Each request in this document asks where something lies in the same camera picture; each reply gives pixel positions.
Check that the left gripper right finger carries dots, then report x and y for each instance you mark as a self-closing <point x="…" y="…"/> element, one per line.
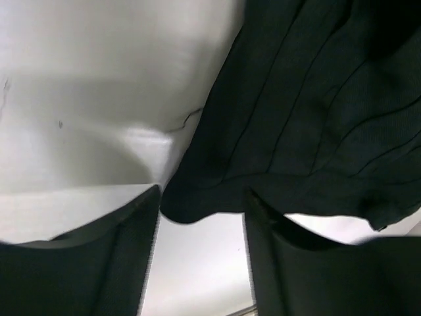
<point x="298" y="272"/>

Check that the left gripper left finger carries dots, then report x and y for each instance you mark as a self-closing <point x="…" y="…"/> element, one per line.
<point x="97" y="269"/>

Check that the black skirt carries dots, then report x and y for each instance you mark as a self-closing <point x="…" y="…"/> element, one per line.
<point x="317" y="110"/>

